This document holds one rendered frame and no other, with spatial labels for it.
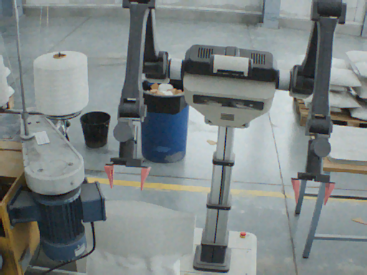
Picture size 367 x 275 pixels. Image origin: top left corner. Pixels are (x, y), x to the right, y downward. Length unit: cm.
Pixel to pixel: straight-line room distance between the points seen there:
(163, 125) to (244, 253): 153
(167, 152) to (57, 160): 275
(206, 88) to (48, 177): 87
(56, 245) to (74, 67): 53
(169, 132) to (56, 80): 271
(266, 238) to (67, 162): 223
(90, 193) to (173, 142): 265
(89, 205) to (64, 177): 15
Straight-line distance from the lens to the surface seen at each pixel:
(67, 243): 143
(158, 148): 402
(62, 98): 132
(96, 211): 139
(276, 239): 335
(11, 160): 155
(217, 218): 245
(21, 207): 138
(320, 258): 327
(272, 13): 919
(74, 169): 129
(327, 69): 147
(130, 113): 147
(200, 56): 187
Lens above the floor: 208
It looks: 30 degrees down
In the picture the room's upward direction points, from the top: 2 degrees clockwise
